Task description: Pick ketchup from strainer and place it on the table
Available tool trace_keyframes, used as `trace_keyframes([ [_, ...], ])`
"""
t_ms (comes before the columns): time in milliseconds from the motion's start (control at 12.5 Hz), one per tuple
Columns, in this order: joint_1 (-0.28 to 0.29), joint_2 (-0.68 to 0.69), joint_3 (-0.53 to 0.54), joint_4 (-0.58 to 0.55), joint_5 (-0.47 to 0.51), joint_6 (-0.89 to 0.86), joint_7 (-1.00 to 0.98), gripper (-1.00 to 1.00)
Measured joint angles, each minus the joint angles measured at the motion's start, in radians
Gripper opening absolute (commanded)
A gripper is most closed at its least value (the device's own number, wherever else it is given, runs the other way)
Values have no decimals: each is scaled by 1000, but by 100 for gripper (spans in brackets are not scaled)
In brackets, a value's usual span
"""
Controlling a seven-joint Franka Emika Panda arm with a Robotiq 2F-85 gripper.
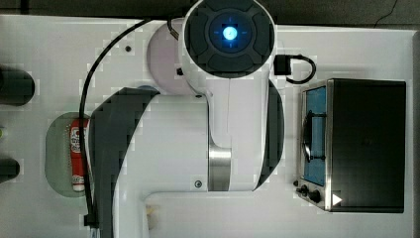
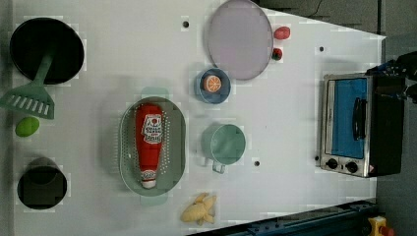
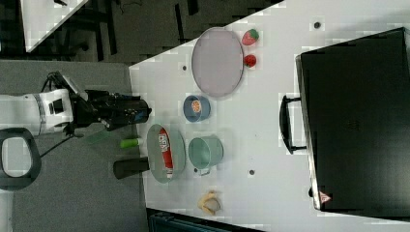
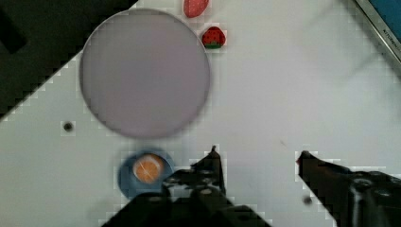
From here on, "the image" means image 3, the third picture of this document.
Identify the red plush ketchup bottle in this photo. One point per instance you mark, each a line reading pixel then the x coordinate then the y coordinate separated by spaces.
pixel 166 152

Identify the orange slice toy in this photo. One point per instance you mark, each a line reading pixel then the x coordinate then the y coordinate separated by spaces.
pixel 196 106

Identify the green spatula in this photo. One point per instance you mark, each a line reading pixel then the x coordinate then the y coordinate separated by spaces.
pixel 128 143

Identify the green mug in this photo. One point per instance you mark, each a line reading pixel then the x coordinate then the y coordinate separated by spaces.
pixel 204 153

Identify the small red strawberry toy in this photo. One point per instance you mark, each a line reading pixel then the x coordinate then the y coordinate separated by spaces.
pixel 250 60

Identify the large grey round plate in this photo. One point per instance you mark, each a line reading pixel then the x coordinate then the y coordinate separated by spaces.
pixel 217 62

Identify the peeled banana toy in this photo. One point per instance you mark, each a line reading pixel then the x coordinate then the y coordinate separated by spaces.
pixel 209 203

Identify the black cylindrical cup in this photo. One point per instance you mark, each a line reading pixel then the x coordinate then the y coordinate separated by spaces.
pixel 127 167

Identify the blue bowl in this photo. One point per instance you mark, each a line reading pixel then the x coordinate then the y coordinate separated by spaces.
pixel 200 116

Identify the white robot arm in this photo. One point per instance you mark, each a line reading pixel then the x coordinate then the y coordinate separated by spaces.
pixel 66 111

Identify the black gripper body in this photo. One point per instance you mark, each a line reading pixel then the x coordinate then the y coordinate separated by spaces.
pixel 113 110

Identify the plush strawberry with green top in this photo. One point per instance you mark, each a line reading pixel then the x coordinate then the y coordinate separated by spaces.
pixel 250 37

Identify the black toaster oven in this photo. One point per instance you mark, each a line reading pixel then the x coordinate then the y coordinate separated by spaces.
pixel 355 99

